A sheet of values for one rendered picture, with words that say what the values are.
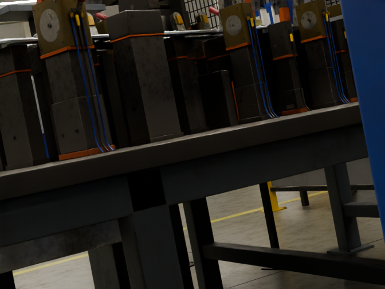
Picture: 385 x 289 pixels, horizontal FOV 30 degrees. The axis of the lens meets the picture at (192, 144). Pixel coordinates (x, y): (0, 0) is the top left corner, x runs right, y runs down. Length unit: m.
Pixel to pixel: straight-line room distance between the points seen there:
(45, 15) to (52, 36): 0.05
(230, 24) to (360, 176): 2.54
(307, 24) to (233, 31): 0.35
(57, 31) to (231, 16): 0.66
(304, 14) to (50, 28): 1.01
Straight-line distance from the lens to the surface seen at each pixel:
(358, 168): 4.53
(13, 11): 2.19
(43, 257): 1.56
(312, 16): 2.38
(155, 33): 1.84
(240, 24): 2.11
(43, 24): 1.68
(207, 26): 2.54
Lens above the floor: 0.72
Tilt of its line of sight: 1 degrees down
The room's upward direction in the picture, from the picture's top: 11 degrees counter-clockwise
